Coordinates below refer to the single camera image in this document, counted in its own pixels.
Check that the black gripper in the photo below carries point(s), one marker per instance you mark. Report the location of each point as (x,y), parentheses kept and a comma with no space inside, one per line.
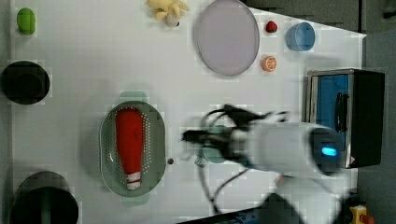
(227,140)

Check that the red plush ketchup bottle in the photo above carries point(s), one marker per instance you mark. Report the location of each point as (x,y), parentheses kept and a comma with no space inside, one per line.
(130,142)

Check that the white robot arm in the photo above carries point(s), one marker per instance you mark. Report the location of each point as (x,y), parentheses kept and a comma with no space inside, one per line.
(307,156)

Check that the green plastic strainer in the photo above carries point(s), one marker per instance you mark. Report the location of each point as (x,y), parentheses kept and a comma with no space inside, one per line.
(153,157)

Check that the green metal mug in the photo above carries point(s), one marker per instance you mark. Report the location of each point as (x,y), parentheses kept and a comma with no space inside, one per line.
(208,152)

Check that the orange slice toy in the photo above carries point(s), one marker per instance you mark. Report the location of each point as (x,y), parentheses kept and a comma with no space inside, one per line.
(269,64)

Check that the grey round plate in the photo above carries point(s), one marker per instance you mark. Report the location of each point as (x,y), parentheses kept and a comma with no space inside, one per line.
(228,37)

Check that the black toaster oven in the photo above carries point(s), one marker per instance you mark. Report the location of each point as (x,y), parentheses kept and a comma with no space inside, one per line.
(351,101)

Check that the yellow plush banana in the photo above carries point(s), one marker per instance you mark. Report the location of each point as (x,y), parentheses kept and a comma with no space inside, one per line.
(169,10)

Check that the yellow red clamp tool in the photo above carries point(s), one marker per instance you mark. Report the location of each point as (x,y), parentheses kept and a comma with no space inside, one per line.
(360,216)

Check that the green toy vegetable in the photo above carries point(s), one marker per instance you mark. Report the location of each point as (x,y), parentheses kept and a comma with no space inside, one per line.
(26,21)

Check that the blue metal frame rail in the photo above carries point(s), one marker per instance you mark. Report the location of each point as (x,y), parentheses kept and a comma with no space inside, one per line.
(247,216)

